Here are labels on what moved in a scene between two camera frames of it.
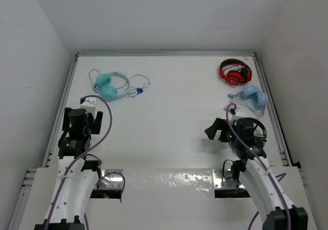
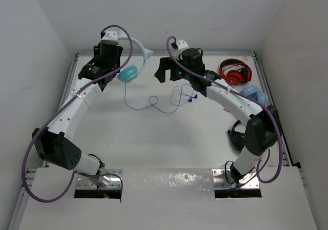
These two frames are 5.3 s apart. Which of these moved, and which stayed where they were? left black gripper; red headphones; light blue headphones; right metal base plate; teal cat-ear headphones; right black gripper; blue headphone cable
Moved: blue headphone cable; teal cat-ear headphones; left black gripper; right black gripper
Stayed: red headphones; light blue headphones; right metal base plate
